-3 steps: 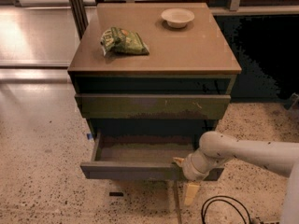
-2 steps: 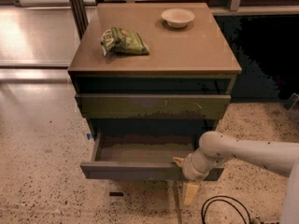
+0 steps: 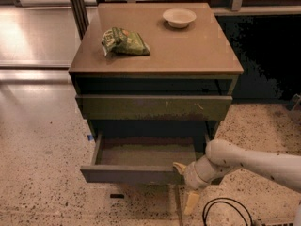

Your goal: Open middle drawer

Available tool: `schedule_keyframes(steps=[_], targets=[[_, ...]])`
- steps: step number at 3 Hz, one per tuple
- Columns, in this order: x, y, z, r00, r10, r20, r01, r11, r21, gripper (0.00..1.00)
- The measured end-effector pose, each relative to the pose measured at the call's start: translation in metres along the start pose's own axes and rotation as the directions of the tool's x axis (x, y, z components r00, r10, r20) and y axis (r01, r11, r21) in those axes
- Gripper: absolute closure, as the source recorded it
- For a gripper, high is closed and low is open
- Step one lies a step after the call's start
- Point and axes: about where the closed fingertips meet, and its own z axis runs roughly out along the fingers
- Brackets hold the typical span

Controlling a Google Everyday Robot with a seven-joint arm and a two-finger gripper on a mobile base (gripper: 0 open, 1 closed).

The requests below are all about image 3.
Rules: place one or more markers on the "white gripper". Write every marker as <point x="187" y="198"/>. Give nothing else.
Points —
<point x="191" y="177"/>

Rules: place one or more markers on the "drawer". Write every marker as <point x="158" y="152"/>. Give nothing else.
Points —
<point x="142" y="160"/>
<point x="154" y="107"/>

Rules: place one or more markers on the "brown drawer cabinet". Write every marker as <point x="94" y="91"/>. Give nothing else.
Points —
<point x="193" y="61"/>

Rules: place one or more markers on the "white bowl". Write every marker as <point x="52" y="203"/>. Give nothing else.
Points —
<point x="179" y="17"/>

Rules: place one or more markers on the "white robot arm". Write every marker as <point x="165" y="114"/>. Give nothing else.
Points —
<point x="222" y="157"/>

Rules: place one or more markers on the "green snack bag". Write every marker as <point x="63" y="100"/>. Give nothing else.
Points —
<point x="122" y="41"/>

